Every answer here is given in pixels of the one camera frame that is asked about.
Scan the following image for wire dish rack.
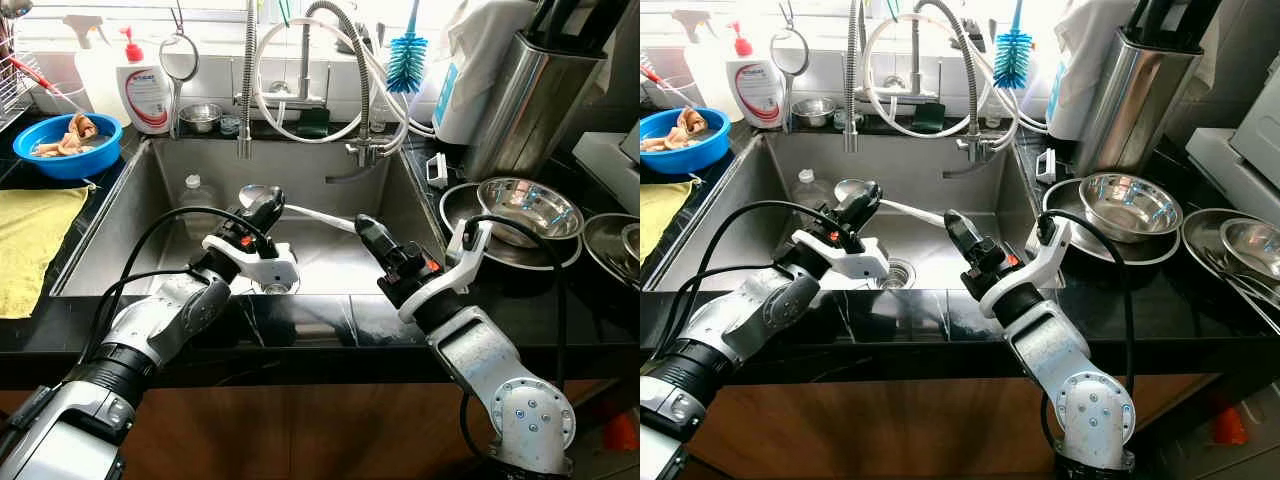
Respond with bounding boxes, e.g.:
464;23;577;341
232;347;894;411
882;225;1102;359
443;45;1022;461
0;0;41;131

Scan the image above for orange plastic object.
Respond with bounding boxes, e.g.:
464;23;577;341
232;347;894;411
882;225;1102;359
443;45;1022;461
600;410;639;451
1210;400;1251;446

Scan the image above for steel faucet with black hose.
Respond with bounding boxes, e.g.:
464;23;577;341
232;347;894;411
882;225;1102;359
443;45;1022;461
872;0;1013;181
262;0;403;186

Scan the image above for white ribbed appliance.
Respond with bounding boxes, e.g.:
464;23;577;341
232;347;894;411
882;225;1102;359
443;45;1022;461
1185;85;1280;226
572;130;641;216

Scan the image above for white bag with blue label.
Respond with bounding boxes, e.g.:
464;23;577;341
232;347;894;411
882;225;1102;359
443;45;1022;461
1043;0;1141;141
433;0;531;146

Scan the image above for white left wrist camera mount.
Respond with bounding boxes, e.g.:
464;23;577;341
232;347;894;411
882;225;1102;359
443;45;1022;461
790;228;892;285
203;236;302;293

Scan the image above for blue plastic bowl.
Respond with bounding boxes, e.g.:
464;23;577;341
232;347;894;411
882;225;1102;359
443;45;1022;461
640;107;731;176
13;112;123;181

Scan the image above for stainless steel sink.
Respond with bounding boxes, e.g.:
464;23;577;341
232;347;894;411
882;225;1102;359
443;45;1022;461
655;130;1051;293
50;135;451;298

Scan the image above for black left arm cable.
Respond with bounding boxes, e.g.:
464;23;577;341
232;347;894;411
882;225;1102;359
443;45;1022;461
78;205;281;366
678;200;869;356

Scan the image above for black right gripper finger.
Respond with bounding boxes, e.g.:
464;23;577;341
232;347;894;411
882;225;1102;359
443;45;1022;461
959;210;998;256
943;208;990;263
355;213;402;268
371;215;410;261

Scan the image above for steel knife block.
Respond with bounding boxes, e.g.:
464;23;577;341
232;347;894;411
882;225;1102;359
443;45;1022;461
462;30;606;183
1075;28;1201;179

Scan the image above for blue bottle brush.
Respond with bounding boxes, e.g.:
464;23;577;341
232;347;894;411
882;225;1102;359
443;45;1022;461
387;0;429;94
993;0;1036;89

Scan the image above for yellow cloth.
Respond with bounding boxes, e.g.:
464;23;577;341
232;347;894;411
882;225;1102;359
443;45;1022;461
640;180;698;263
0;185;91;319

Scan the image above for steel spring faucet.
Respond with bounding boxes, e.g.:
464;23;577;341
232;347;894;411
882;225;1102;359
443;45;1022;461
845;0;869;154
237;0;259;159

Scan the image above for pale raw food pieces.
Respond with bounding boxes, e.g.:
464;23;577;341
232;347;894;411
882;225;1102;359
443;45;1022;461
30;113;101;158
645;108;706;153

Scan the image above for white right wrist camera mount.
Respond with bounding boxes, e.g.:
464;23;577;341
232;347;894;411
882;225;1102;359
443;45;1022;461
980;214;1074;319
398;219;494;324

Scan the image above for white hose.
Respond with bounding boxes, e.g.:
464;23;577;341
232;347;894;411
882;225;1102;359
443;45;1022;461
862;12;1046;141
255;15;436;146

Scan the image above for clear plastic bottle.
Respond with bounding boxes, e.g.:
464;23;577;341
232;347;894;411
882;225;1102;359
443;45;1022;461
790;168;831;216
180;175;221;236

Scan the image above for large steel bowl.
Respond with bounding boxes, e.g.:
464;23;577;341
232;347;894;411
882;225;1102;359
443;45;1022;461
1078;172;1184;244
477;177;584;241

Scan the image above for steel spoon white handle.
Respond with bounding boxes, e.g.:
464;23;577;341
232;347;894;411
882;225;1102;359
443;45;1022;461
238;185;359;233
833;180;946;226

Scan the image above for round steel strainer ladle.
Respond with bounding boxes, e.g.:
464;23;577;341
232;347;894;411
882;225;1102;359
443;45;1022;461
770;25;811;131
160;30;199;138

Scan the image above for metal chopstick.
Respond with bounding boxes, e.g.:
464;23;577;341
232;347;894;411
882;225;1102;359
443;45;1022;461
1200;245;1280;326
1208;255;1280;336

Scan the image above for white soap pump bottle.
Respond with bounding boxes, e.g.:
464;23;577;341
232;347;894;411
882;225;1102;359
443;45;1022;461
115;25;173;136
725;20;786;129

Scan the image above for wooden cabinet front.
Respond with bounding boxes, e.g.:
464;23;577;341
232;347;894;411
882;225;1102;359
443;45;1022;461
0;375;641;480
690;370;1280;480

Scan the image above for small steel bowl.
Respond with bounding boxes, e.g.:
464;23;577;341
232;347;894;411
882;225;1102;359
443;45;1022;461
180;103;223;133
790;97;836;128

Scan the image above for red handled tool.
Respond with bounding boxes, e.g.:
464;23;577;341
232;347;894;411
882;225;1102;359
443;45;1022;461
640;65;691;106
8;55;76;106

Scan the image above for translucent spray bottle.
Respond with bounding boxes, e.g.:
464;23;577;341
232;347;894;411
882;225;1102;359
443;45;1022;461
672;10;736;106
62;15;126;113

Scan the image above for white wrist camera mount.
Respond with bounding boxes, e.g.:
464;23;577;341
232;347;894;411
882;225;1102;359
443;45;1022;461
980;214;1074;319
398;219;494;324
790;228;892;285
203;236;302;293

